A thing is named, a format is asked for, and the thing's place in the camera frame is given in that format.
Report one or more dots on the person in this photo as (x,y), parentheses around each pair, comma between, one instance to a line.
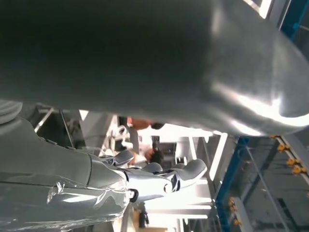
(139,123)

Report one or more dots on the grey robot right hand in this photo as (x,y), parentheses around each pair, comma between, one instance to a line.
(145,48)

